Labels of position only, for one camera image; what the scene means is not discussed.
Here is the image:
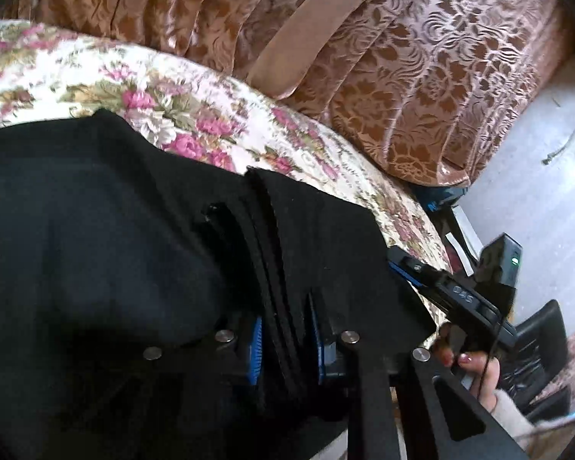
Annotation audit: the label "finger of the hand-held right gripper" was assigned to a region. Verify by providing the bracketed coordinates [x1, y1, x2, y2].
[386, 246, 425, 291]

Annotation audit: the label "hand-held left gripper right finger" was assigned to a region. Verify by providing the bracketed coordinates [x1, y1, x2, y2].
[308, 296, 530, 460]

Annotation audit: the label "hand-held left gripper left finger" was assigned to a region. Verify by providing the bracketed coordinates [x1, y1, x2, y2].
[134, 315, 266, 422]

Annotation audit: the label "black pants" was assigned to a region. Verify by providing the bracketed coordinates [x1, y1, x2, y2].
[0, 108, 438, 460]

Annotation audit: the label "person's right forearm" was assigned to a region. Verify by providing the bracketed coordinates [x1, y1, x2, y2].
[488, 390, 540, 449]

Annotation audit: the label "person's right hand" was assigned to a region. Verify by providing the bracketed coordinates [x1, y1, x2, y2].
[434, 323, 503, 414]

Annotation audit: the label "blue plastic object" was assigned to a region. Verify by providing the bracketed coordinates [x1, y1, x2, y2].
[409, 183, 467, 214]

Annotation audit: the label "black plastic crate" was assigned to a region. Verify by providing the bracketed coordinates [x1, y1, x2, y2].
[501, 299, 572, 423]

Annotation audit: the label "brown damask sofa cover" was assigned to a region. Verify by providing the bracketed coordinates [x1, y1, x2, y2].
[0, 0, 575, 189]

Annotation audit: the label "floral bedspread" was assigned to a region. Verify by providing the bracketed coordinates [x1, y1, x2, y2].
[0, 19, 453, 331]

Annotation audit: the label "grey cable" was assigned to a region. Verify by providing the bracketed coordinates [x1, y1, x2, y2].
[541, 112, 575, 164]

